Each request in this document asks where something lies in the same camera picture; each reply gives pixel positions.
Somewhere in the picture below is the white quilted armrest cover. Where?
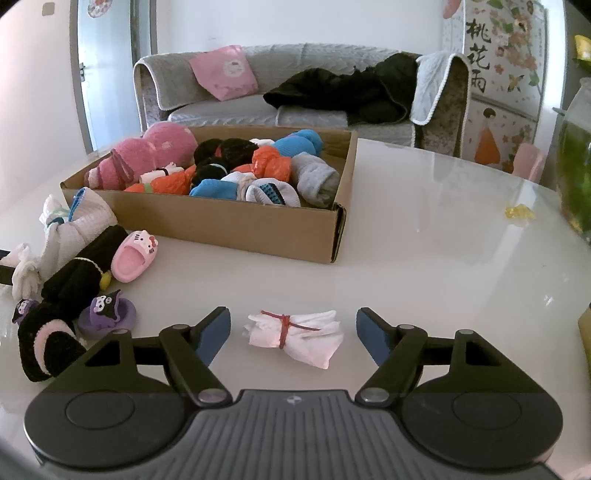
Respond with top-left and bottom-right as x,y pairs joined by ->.
409,51 -> 469,126

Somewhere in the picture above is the grey sofa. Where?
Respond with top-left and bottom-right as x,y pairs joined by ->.
133,43 -> 472,158

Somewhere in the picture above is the white cloth roll red band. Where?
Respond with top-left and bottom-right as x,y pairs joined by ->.
242,309 -> 345,370

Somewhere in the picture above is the blue grey door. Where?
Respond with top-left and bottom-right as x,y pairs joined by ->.
69,0 -> 158,155

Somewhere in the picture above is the white desktop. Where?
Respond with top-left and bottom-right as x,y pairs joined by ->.
0,136 -> 591,480

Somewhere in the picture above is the black jacket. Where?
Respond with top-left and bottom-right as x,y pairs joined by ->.
263,52 -> 421,125

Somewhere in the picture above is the pink plastic stool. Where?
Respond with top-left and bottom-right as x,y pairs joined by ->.
512,142 -> 546,185

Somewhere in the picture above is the yellow bowl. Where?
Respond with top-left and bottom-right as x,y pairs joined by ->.
573,34 -> 591,70

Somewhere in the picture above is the yellow object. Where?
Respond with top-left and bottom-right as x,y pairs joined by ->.
577,302 -> 591,370

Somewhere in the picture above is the purple cartoon slipper toy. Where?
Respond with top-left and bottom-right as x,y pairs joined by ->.
78,290 -> 137,334
11,299 -> 40,324

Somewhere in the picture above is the black sock pink band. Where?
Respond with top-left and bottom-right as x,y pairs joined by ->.
16,302 -> 88,383

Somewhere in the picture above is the black sock roll yellow tag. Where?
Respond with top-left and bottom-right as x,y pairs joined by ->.
41,225 -> 130,305

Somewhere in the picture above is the white sock blue mesh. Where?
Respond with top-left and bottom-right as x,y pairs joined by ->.
245,180 -> 301,208

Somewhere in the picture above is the orange sock bundle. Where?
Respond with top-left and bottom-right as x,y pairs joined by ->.
124,166 -> 197,197

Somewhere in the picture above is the white cloth roll black band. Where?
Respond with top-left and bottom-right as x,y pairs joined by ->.
139,161 -> 185,185

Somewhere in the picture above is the white knotted sock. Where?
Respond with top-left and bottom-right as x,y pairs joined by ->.
0,244 -> 44,301

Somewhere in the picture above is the floral printed panel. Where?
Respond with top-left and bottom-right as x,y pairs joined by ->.
441,0 -> 550,174

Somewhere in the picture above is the pink cushion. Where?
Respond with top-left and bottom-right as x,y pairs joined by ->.
189,45 -> 259,102

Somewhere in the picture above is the pink towel roll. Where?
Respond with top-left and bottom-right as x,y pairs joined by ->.
84,122 -> 199,191

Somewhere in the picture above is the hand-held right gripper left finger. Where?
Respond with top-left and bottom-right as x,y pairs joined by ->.
74,305 -> 232,409

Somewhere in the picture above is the green glass jar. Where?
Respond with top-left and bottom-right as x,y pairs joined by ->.
555,76 -> 591,250

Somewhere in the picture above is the yellow crumpled wrapper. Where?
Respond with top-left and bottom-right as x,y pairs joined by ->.
504,203 -> 536,227

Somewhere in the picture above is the pink cat slipper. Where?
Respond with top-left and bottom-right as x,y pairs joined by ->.
112,230 -> 160,283

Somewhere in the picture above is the cardboard box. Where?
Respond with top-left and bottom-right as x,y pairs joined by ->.
60,124 -> 360,265

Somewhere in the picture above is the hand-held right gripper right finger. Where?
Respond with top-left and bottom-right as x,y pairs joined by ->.
355,307 -> 511,409

